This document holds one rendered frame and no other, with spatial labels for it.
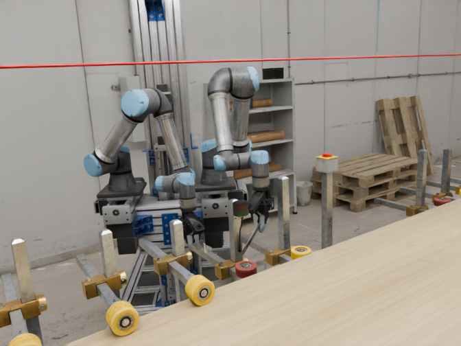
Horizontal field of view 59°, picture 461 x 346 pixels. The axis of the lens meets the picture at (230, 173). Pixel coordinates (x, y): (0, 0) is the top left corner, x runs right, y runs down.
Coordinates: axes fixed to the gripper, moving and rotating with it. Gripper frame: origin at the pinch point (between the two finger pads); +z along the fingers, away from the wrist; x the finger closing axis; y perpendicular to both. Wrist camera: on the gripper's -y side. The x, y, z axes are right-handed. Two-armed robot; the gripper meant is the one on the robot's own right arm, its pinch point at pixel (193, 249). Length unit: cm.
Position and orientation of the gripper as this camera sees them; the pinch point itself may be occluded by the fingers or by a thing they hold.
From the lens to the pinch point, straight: 190.8
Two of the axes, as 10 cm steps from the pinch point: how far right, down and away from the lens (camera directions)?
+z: 0.5, 9.7, 2.3
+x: -8.4, 1.7, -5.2
